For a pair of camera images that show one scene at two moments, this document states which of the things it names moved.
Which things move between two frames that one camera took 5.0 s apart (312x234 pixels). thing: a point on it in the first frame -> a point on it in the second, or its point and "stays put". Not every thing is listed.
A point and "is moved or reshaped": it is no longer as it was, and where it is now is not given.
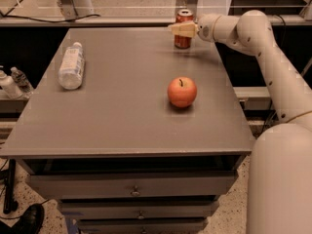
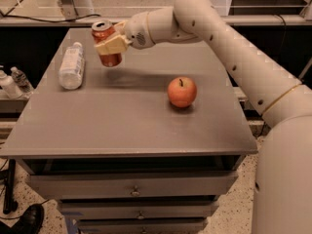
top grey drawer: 136,185 stays put
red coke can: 184,16 is moved or reshaped
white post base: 74,0 stays put
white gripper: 205,27 -> 136,29
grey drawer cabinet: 131,134 stays put
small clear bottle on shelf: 21,80 stays put
